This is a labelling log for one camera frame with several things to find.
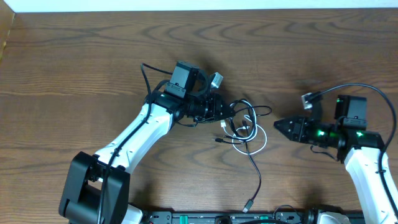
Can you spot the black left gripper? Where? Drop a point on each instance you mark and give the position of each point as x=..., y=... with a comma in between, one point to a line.
x=216, y=102

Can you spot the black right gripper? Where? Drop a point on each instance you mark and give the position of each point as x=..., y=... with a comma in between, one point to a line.
x=300, y=128

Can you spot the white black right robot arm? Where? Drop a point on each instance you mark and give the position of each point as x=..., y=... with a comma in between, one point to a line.
x=361, y=153

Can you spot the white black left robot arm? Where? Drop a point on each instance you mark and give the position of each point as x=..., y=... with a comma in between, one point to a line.
x=97, y=186

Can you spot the brown wooden side panel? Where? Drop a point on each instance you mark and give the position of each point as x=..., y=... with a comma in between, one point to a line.
x=7, y=16

